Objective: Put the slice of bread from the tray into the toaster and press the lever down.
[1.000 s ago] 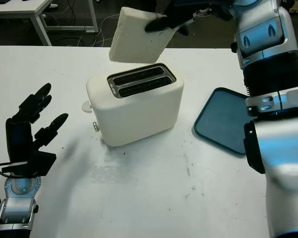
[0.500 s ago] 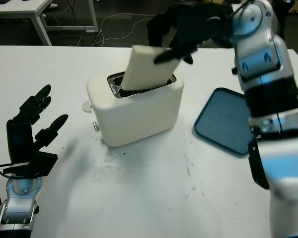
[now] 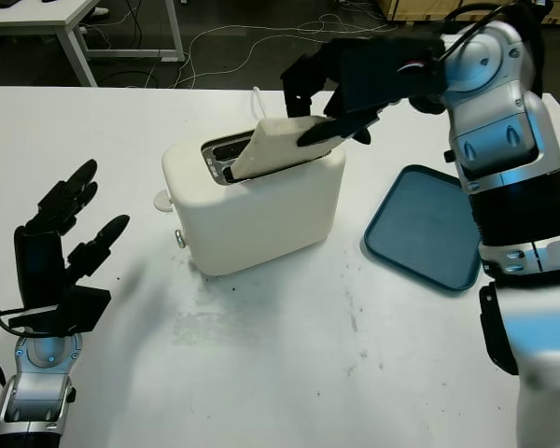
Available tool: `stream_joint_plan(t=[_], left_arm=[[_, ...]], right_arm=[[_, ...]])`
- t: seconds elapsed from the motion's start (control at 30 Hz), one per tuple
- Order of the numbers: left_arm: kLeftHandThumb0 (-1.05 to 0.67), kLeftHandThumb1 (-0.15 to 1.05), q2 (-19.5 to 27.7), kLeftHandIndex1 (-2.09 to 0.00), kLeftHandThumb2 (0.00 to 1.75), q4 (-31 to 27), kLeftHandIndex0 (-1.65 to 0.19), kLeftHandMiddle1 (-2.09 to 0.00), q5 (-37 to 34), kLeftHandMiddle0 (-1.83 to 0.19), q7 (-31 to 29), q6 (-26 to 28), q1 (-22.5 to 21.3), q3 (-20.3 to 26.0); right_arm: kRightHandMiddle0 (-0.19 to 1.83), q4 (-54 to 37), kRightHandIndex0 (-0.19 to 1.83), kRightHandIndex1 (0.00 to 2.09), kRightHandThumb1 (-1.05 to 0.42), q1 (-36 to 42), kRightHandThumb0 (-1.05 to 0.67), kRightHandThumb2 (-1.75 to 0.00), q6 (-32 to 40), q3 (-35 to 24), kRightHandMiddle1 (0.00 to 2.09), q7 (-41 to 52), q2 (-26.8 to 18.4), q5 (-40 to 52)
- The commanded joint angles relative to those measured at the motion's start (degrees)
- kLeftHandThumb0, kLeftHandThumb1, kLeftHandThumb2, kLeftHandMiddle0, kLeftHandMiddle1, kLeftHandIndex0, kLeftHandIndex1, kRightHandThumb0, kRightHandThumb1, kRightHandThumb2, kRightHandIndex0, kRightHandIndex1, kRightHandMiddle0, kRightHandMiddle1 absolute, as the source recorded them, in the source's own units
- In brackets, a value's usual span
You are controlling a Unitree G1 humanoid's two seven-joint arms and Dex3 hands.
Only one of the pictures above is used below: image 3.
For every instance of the white office desk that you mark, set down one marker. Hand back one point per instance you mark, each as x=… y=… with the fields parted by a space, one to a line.
x=37 y=16

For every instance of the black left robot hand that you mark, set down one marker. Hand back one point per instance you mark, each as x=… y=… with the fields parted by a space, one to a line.
x=39 y=266

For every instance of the blue plastic tray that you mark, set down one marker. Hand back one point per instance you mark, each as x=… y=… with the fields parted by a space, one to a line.
x=420 y=233

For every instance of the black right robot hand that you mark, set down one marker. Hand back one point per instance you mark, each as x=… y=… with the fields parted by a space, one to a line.
x=382 y=74

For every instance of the white shoe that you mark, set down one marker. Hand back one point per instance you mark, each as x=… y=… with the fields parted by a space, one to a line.
x=101 y=11

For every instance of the pale bread slice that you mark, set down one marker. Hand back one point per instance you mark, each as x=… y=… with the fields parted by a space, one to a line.
x=270 y=149

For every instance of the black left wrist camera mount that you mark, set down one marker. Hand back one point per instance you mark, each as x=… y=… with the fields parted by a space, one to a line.
x=86 y=310

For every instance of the white toaster lever knob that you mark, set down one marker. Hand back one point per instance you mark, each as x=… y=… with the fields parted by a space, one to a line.
x=162 y=201

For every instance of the cream two-slot toaster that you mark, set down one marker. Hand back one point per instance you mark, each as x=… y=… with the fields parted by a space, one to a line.
x=261 y=219

